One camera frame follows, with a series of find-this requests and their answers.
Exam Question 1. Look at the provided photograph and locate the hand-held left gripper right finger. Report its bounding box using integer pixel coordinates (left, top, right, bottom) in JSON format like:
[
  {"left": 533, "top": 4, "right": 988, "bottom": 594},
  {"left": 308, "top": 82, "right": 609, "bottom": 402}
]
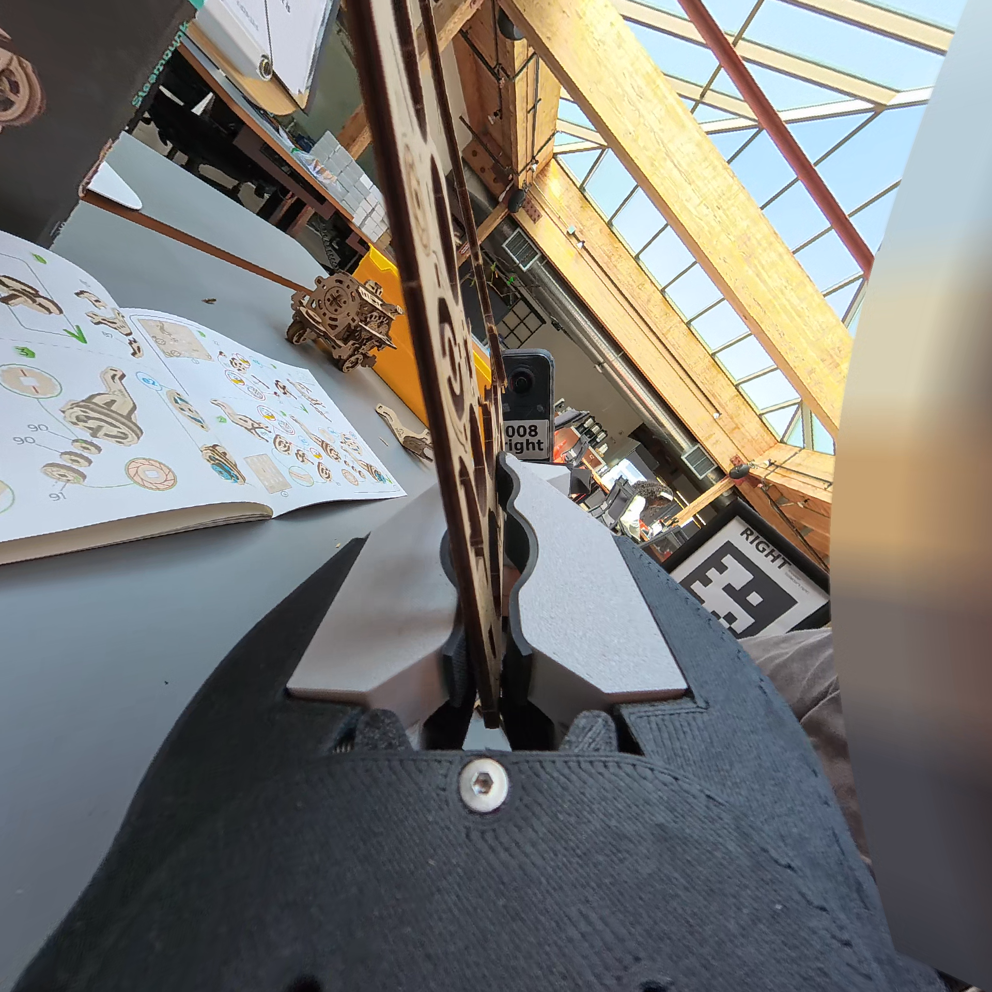
[{"left": 496, "top": 453, "right": 690, "bottom": 731}]

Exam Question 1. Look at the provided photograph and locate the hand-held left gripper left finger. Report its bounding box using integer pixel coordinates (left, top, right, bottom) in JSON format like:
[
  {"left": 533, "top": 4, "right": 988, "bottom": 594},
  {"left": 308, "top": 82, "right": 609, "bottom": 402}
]
[{"left": 287, "top": 482, "right": 475, "bottom": 728}]

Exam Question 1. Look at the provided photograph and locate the wooden parts sheet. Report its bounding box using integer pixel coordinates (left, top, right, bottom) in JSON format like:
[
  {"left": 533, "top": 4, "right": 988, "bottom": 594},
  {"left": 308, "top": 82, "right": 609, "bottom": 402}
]
[{"left": 345, "top": 0, "right": 514, "bottom": 730}]

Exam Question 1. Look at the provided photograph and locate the wooden model assembly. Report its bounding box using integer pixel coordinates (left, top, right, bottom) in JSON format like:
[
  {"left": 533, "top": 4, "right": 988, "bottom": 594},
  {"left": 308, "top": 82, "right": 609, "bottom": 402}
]
[{"left": 285, "top": 271, "right": 405, "bottom": 375}]

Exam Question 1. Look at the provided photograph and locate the black model kit box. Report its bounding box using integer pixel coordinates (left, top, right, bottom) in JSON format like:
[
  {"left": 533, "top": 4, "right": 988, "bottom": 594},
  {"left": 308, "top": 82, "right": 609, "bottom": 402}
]
[{"left": 0, "top": 0, "right": 196, "bottom": 249}]

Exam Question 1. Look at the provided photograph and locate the curved wooden lever part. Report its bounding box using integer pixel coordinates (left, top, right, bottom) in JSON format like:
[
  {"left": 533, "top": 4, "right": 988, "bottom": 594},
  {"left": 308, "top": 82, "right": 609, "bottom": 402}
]
[{"left": 375, "top": 402, "right": 435, "bottom": 464}]

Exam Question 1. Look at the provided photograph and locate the yellow plastic bin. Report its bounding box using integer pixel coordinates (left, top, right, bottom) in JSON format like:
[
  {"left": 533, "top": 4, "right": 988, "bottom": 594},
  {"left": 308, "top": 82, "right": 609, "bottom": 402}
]
[{"left": 350, "top": 246, "right": 439, "bottom": 429}]

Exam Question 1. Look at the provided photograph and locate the black framed marker tag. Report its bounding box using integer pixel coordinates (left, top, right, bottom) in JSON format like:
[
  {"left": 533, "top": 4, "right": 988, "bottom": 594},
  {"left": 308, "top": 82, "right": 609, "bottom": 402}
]
[{"left": 665, "top": 498, "right": 832, "bottom": 641}]

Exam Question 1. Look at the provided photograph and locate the instruction booklet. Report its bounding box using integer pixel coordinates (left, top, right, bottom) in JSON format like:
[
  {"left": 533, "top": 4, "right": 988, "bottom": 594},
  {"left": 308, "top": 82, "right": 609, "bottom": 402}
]
[{"left": 0, "top": 228, "right": 409, "bottom": 567}]

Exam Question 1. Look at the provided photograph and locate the stack of white boxes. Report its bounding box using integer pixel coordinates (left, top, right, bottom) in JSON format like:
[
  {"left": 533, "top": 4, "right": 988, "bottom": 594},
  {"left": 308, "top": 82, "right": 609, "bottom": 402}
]
[{"left": 306, "top": 130, "right": 389, "bottom": 243}]

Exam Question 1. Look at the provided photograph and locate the printed instruction sheet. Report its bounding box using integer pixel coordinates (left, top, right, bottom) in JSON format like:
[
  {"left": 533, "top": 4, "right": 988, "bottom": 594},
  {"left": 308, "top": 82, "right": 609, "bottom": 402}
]
[{"left": 190, "top": 0, "right": 342, "bottom": 117}]

